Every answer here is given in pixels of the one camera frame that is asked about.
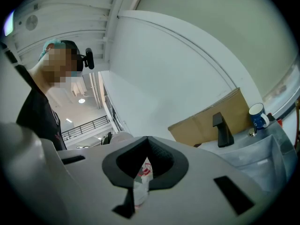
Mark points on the white sink basin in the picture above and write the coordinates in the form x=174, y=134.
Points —
x=262, y=163

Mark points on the black faucet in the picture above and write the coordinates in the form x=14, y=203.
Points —
x=223, y=132

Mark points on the blue enamel mug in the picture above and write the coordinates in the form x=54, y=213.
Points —
x=257, y=116

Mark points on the white sink counter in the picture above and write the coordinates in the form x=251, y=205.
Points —
x=241, y=136

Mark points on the small red object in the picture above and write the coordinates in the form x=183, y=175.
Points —
x=279, y=122

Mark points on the long ceiling light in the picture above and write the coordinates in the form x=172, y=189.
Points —
x=68, y=120

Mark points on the round ceiling vent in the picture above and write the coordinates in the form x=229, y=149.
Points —
x=31, y=22

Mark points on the black head camera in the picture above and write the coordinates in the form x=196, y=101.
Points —
x=89, y=57

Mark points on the teal cap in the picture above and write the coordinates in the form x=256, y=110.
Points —
x=52, y=44

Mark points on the chrome drain knob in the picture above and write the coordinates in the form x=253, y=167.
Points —
x=252, y=132

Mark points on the person's black shirt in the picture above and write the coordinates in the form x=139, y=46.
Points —
x=38, y=116

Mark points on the brown cardboard box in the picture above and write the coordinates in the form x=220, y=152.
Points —
x=206, y=125

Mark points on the clear plastic bottle red label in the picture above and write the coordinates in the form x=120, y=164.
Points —
x=141, y=186

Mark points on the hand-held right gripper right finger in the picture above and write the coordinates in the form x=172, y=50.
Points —
x=199, y=196

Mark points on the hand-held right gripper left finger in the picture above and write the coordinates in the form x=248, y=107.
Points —
x=89, y=179

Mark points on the black metal railing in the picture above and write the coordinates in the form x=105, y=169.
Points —
x=84, y=128

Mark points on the round ceiling light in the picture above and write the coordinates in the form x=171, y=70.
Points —
x=81, y=100

